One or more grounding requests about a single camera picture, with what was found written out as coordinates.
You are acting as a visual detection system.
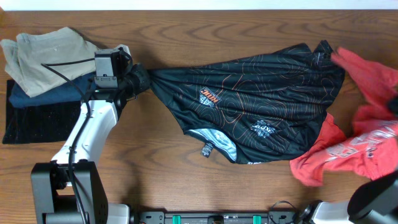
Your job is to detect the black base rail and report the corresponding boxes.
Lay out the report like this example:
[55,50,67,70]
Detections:
[130,211,302,224]

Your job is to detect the red t-shirt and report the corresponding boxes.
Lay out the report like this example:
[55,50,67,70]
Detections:
[290,47,397,187]

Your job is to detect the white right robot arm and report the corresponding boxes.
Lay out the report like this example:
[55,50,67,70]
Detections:
[300,98,397,223]

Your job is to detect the black sparkly folded garment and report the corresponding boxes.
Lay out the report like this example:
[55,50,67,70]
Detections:
[2,80,81,144]

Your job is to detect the black orange patterned jersey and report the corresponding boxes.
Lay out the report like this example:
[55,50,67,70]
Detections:
[149,40,345,164]

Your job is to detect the beige folded garment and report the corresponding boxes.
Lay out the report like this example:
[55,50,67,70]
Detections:
[0,26,131,98]

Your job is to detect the navy blue folded garment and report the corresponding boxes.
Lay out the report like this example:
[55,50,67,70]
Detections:
[7,80,81,108]

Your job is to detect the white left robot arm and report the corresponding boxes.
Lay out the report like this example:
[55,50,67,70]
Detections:
[30,63,150,224]

